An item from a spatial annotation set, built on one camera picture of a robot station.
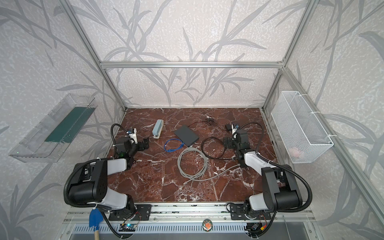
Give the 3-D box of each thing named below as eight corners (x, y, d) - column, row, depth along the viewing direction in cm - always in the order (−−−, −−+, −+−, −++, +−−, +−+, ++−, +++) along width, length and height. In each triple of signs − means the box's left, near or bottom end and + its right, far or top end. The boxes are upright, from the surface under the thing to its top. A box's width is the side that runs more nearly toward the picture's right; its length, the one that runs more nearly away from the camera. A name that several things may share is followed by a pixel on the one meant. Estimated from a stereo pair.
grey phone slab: (153, 138, 105) (151, 133, 100) (158, 123, 114) (156, 118, 109) (159, 139, 105) (157, 134, 100) (163, 123, 113) (162, 118, 109)
